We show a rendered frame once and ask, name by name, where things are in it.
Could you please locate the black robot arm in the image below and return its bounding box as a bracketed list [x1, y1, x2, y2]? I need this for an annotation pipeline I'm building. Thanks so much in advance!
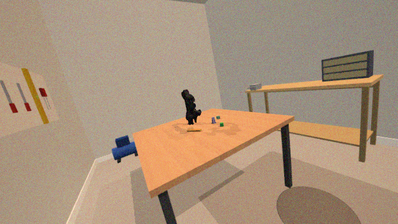
[182, 90, 201, 125]

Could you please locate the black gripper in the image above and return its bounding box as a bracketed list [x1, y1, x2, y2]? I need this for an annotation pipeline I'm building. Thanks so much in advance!
[186, 109, 198, 125]

